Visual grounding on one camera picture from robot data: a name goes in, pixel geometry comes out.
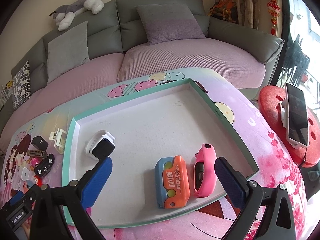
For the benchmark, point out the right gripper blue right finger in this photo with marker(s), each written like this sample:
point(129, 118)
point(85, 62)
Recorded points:
point(233, 182)

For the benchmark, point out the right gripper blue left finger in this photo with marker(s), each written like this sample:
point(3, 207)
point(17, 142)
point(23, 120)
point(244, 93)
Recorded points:
point(93, 181)

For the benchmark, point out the white smartwatch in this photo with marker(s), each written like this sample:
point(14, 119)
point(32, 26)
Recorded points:
point(100, 145)

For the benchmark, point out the pink puppy toy figure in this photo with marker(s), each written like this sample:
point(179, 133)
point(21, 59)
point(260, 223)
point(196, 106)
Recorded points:
point(33, 163)

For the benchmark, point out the black toy car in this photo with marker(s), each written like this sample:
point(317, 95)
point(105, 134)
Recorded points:
point(45, 166)

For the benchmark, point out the white hair claw clip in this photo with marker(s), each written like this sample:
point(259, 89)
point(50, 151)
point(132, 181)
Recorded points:
point(59, 139)

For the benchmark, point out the gold black patterned lighter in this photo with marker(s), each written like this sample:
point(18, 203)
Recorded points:
point(37, 154)

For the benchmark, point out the black power adapter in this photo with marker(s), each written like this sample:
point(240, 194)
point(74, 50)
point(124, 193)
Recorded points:
point(39, 143)

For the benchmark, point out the pink fitness band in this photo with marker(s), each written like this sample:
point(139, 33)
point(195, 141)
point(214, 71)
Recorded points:
point(205, 178)

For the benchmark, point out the cartoon printed table cloth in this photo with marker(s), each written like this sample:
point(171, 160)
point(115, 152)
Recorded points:
point(211, 222)

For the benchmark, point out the orange blue carrot knife toy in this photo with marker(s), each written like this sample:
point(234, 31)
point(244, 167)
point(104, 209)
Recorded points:
point(171, 182)

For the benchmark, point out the teal white box lid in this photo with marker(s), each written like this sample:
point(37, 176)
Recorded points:
point(164, 121)

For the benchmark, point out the red plastic stool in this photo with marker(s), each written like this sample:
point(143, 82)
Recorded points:
point(269, 101)

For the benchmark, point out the smartphone on stand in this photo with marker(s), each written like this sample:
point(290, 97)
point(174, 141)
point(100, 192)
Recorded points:
point(294, 117)

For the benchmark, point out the pink sofa cover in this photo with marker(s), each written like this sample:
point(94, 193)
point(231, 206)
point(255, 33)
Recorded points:
point(239, 67)

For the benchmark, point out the black white patterned cushion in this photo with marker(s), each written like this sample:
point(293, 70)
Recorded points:
point(21, 86)

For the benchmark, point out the light grey cushion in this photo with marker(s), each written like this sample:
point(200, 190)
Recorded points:
point(67, 51)

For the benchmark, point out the grey sofa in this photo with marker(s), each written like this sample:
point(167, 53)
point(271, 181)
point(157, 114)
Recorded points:
point(117, 28)

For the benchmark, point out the husky plush toy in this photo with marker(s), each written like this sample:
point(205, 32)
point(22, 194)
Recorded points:
point(65, 14)

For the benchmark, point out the grey purple cushion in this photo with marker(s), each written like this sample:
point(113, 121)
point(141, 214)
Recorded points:
point(169, 22)

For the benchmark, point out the orange toy by curtain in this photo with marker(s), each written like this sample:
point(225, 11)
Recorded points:
point(225, 10)

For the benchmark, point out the red chinese knot decoration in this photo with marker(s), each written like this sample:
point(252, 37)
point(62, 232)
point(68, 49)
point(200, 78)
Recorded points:
point(274, 10)

